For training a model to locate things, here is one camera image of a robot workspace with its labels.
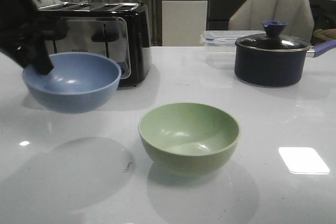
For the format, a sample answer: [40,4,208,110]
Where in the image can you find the dark blue saucepan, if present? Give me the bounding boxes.
[234,40,335,87]

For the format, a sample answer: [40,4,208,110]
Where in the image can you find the clear plastic food container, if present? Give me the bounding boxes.
[200,30,264,70]

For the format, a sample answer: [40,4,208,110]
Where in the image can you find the white cabinet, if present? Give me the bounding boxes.
[162,0,208,46]

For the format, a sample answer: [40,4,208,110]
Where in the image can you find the black and steel toaster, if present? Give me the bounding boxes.
[39,2,152,87]

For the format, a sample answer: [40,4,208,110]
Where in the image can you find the blue bowl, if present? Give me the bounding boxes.
[22,52,122,114]

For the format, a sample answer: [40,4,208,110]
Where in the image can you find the beige chair right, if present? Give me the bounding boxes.
[228,0,314,41]

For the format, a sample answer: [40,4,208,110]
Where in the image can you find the green bowl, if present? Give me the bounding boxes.
[138,102,240,177]

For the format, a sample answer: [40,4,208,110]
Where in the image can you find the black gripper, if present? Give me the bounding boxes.
[1,0,68,74]

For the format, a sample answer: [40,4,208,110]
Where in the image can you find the brown cushion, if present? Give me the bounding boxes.
[313,28,336,45]

